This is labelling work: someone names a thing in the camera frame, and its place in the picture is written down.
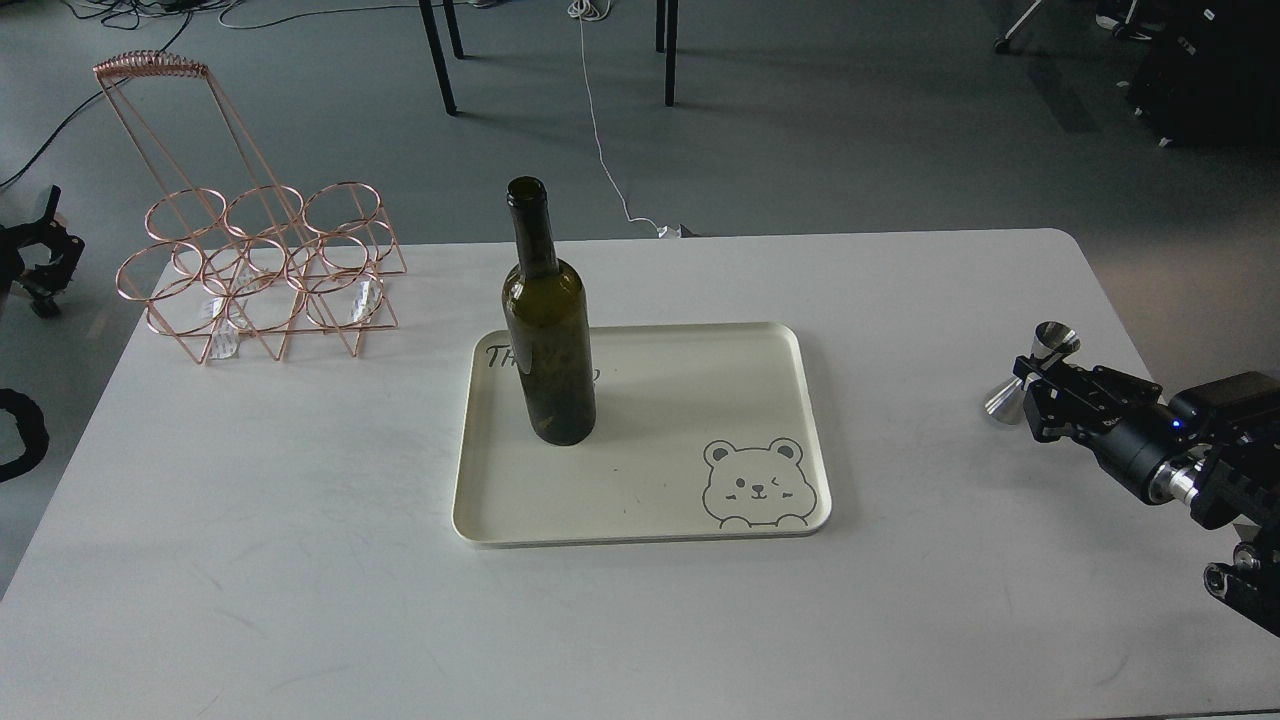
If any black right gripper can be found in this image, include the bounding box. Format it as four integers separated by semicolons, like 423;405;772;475
1014;355;1196;503

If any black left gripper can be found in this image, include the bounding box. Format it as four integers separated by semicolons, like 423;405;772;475
0;184;86;319

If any stainless steel jigger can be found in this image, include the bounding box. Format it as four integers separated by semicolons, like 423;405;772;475
984;322;1082;427

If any dark green wine bottle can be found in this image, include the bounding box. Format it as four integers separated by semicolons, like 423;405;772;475
500;176;596;446

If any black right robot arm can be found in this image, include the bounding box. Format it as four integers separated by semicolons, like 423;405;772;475
1012;356;1279;633

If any cream bear serving tray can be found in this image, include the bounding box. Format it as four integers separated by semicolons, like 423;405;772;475
453;322;832;547

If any black equipment on floor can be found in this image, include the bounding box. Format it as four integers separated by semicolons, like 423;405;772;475
1094;1;1279;147

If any black table leg left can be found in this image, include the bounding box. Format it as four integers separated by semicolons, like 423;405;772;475
417;1;466;117

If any black table leg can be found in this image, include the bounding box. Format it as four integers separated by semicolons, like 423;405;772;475
417;1;466;117
654;0;678;108

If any black table leg right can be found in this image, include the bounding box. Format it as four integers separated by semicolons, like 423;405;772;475
654;0;678;108

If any copper wire wine rack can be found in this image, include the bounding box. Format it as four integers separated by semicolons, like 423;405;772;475
93;50;408;365

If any white floor cable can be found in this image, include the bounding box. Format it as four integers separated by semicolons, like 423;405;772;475
568;0;684;240

